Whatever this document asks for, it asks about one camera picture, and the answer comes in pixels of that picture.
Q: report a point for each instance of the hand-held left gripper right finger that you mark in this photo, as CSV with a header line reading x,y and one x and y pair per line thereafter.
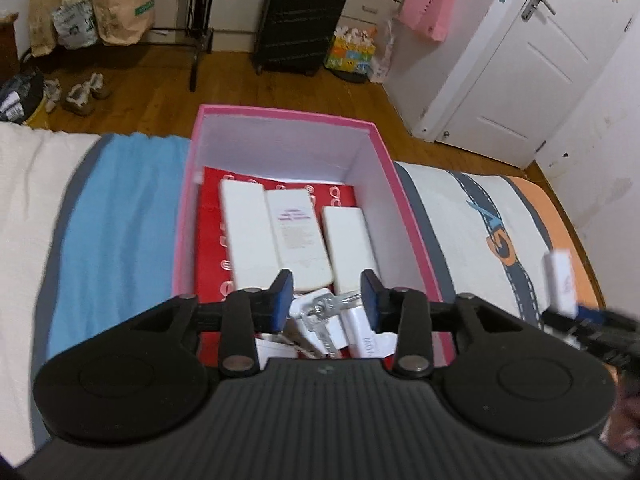
x,y
371,302

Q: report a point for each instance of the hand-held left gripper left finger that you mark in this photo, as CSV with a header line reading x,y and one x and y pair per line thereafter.
x,y
282,295

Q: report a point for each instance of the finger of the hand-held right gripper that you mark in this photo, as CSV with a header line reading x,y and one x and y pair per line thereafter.
x,y
557,322
592,316

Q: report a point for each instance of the white charger with prongs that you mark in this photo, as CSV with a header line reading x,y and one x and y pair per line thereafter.
x,y
560,280

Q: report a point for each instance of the bunch of keys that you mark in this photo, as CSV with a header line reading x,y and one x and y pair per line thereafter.
x,y
322,317

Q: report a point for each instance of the thin white plastic slab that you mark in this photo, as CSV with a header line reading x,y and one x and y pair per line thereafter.
x,y
272,347

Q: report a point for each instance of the white remote with display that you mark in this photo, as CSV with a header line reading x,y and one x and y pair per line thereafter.
x,y
347,250

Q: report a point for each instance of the white labelled box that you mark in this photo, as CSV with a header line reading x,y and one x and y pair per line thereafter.
x,y
300,240

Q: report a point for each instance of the pink cardboard box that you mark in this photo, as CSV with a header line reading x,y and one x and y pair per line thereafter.
x,y
400,220

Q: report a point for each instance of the red patterned bag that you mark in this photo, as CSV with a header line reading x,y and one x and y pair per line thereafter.
x,y
210,260

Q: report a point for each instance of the blue clip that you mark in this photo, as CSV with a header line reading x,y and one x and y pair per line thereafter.
x,y
487,210

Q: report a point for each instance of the striped printed bed sheet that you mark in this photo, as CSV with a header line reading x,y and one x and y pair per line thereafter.
x,y
125,220

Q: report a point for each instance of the white plastic bag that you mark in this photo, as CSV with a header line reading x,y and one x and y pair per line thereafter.
x,y
382,60

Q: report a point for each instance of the white door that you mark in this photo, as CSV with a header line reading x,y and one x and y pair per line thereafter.
x,y
540,70

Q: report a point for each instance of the colourful cartoon box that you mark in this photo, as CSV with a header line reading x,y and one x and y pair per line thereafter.
x,y
350,50

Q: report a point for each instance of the black clothes rack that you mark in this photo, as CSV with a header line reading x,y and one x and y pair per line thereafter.
x,y
197,35

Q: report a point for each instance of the black suitcase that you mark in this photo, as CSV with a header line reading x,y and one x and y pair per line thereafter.
x,y
300,20

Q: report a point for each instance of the beige shoe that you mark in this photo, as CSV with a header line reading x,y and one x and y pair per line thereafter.
x,y
50,92
82,92

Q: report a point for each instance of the pink paper bag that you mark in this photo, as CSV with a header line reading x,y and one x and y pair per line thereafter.
x,y
420,2
444,15

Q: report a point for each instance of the brown paper bag green label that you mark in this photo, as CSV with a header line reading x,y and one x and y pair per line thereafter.
x,y
122,10

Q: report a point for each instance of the black bag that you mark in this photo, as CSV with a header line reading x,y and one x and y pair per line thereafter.
x,y
15,95

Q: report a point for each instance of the printed plastic bag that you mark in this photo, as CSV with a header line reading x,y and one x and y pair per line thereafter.
x,y
75,22

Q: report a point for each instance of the plain brown paper bag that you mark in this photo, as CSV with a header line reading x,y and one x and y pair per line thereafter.
x,y
42,20

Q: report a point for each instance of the dark wooden cabinet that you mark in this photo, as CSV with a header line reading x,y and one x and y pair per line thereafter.
x,y
7,45

